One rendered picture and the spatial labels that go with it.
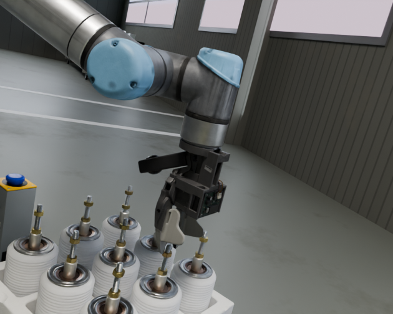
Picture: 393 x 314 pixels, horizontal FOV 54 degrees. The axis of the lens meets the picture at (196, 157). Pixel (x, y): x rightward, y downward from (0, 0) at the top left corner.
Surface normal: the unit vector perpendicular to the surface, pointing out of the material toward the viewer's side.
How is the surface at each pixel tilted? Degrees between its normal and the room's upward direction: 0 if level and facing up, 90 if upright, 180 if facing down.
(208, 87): 90
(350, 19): 90
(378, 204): 90
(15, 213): 90
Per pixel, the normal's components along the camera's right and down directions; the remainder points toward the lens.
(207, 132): 0.15, 0.28
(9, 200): 0.77, 0.33
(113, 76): -0.21, 0.19
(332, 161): -0.88, -0.10
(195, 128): -0.43, 0.11
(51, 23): -0.33, 0.36
